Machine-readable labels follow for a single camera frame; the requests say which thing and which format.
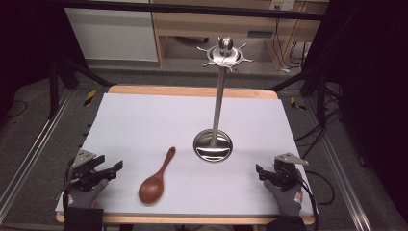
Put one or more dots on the brown wooden spoon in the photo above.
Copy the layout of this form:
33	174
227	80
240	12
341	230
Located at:
152	189

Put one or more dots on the steel utensil stand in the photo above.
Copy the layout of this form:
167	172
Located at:
218	102

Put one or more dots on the white wall socket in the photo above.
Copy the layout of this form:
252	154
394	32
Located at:
282	4

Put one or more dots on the white paper sheet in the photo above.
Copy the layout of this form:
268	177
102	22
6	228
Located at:
179	128

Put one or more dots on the black frame leg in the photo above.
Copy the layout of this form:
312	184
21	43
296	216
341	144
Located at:
64	77
312	86

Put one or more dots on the white cabinet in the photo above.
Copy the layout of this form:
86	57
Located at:
109	35

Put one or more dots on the metal floor rail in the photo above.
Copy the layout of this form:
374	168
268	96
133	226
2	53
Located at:
340	166
35	150

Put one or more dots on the yellow black striped marker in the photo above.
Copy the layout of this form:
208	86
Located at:
297	104
90	97

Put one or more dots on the black horizontal frame bar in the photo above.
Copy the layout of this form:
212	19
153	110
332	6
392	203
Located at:
192	10

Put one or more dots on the person's left hand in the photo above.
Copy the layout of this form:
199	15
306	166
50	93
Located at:
85	197

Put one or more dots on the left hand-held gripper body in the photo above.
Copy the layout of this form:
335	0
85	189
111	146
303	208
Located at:
84	166

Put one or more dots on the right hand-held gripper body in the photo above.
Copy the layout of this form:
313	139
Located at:
287	170

